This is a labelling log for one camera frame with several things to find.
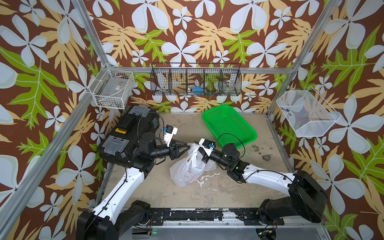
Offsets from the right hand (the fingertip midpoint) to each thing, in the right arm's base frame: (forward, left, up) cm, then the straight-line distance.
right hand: (194, 143), depth 74 cm
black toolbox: (+3, +40, -6) cm, 40 cm away
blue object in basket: (+39, -3, +4) cm, 39 cm away
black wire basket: (+47, -2, +7) cm, 47 cm away
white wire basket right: (+18, -64, +3) cm, 67 cm away
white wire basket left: (+32, +48, +11) cm, 59 cm away
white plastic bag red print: (-12, +3, -5) cm, 13 cm away
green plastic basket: (+31, -26, -24) cm, 47 cm away
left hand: (-3, +3, +4) cm, 6 cm away
